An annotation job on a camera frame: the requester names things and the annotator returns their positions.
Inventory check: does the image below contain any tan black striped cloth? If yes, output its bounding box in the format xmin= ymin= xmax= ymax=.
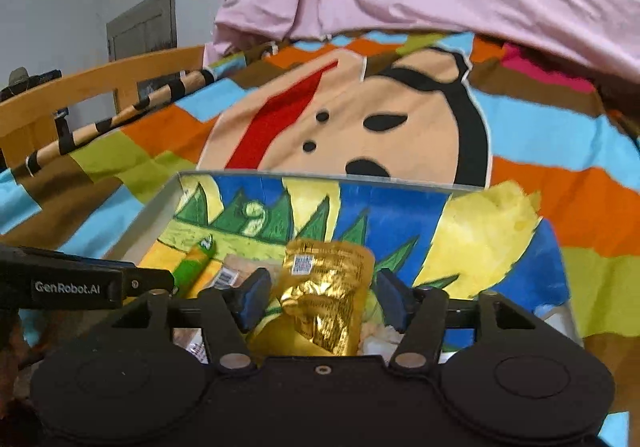
xmin=25 ymin=68 xmax=216 ymax=175

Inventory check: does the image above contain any grey wooden door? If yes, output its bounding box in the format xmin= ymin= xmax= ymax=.
xmin=106 ymin=0 xmax=177 ymax=62

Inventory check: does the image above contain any gold foil snack packet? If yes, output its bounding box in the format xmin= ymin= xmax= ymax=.
xmin=250 ymin=238 xmax=376 ymax=358

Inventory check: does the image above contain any small green snack packet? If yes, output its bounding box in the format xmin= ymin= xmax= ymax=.
xmin=171 ymin=234 xmax=219 ymax=299

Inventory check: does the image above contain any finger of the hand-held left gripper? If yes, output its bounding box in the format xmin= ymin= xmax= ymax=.
xmin=121 ymin=264 xmax=176 ymax=299

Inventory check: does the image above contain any black plastic crate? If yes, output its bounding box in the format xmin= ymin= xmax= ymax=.
xmin=0 ymin=69 xmax=63 ymax=98

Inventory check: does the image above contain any metal tin box dinosaur drawing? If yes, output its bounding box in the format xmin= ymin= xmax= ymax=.
xmin=102 ymin=170 xmax=585 ymax=363

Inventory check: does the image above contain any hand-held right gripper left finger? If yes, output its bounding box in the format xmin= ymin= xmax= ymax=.
xmin=107 ymin=267 xmax=273 ymax=373

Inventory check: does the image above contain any colourful striped cartoon blanket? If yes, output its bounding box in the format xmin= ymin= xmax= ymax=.
xmin=0 ymin=29 xmax=640 ymax=447

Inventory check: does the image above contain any wooden bed frame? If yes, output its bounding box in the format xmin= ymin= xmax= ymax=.
xmin=0 ymin=45 xmax=206 ymax=168

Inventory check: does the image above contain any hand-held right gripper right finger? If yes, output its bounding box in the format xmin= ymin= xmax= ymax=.
xmin=374 ymin=268 xmax=538 ymax=372

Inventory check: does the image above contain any clear packet pale snack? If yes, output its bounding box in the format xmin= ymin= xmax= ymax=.
xmin=212 ymin=254 xmax=286 ymax=290

